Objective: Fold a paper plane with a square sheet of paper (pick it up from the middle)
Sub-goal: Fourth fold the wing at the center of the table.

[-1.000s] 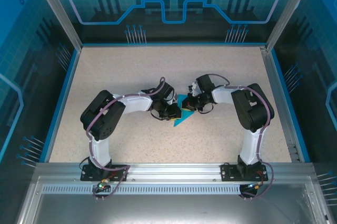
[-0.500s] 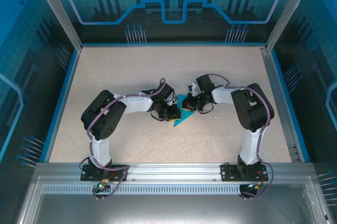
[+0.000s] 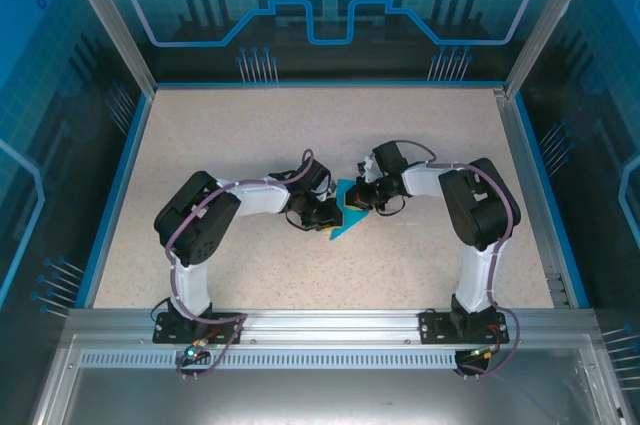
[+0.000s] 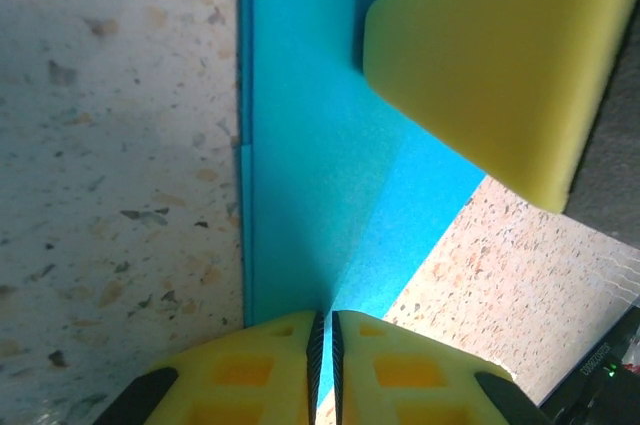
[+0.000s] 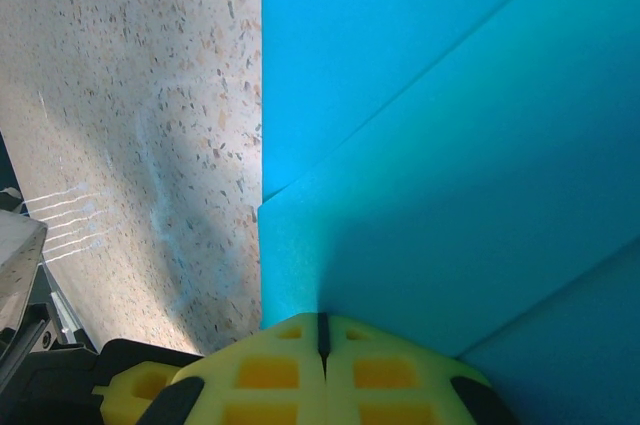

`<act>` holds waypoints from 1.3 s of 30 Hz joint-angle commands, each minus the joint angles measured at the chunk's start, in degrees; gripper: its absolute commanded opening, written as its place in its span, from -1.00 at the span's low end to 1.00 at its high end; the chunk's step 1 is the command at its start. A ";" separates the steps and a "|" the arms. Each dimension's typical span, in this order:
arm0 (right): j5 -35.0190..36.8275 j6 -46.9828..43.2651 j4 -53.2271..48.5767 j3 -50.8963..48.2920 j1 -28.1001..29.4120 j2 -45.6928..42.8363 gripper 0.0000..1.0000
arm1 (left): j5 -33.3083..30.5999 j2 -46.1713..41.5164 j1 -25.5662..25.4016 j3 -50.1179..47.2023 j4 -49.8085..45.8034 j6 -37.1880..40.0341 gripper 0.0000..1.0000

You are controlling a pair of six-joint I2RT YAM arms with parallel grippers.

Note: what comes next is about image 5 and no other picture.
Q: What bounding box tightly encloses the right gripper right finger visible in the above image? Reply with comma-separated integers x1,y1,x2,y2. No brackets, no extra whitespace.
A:
324,313,521,425

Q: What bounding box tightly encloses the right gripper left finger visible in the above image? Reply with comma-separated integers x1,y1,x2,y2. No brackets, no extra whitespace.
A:
144,312,327,425

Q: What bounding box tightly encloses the blue square paper sheet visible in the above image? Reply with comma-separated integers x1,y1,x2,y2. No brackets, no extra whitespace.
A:
257,0,640,425

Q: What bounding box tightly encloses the metal frame part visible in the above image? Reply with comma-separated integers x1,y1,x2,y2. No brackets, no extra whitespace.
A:
0,188,50,334

